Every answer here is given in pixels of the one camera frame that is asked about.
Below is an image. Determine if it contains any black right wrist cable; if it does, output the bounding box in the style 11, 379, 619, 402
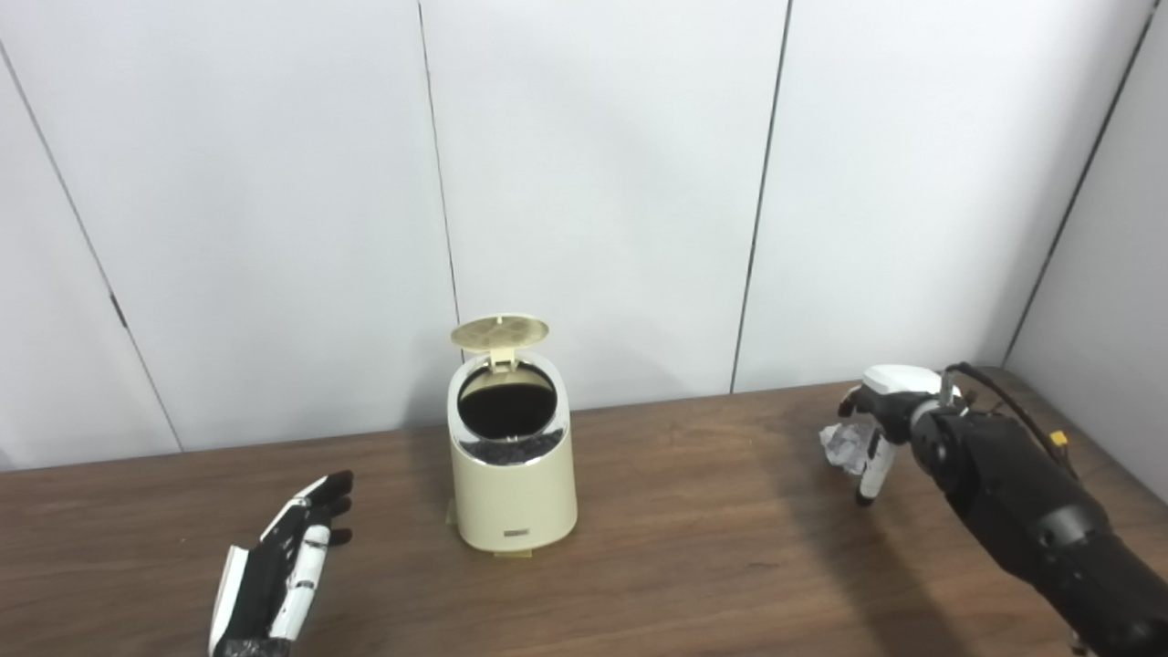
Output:
944, 362, 1078, 475

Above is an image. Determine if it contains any round cream bin lid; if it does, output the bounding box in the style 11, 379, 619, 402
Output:
450, 315, 550, 375

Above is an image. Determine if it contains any white paper ball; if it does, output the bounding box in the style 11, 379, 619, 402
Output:
819, 420, 877, 477

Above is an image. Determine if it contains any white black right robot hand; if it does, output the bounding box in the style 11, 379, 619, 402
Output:
838, 365, 959, 506

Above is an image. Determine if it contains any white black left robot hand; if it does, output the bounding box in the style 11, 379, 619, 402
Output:
208, 471, 354, 657

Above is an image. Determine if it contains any cream-colored tabletop bin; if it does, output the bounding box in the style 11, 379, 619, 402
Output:
446, 351, 579, 553

